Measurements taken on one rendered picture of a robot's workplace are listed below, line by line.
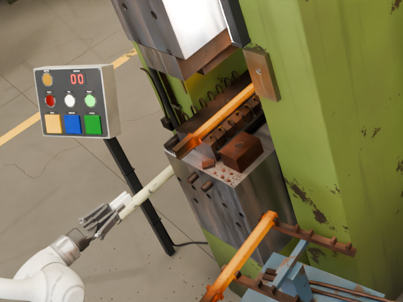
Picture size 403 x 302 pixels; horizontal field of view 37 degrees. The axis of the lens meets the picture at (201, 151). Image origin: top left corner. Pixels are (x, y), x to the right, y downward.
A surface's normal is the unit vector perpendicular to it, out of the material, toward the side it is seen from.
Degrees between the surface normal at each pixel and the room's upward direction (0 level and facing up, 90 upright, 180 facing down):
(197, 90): 90
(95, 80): 60
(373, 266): 90
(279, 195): 90
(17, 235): 0
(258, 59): 90
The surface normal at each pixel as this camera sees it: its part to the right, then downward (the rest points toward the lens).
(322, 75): 0.65, 0.33
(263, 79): -0.69, 0.62
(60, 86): -0.46, 0.25
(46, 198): -0.29, -0.72
